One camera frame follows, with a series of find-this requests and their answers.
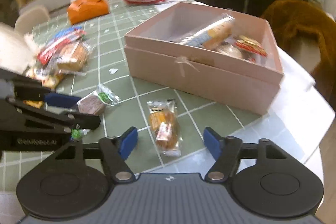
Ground brown cookie green packet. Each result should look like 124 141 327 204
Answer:
76 84 121 115

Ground red sausage stick packet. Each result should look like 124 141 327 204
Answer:
37 27 85 65

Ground small orange snack packet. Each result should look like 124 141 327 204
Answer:
147 99 182 157

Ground yellow rice cracker packet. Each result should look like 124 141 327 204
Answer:
235 35 268 57

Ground long bread roll packet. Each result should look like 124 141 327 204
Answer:
178 15 235 50

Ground clear wrapped bread packet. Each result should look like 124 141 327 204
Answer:
50 41 92 73

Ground green grid tablecloth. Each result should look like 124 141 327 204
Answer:
0 0 268 193

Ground white dining chair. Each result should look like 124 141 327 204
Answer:
14 5 50 35

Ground pink cardboard box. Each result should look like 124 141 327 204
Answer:
125 2 283 115

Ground clear wrapped biscuit packet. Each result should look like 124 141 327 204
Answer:
215 43 243 59

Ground orange tissue box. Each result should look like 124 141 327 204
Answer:
67 0 110 25

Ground brown fuzzy blanket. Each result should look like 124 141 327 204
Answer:
261 0 335 101

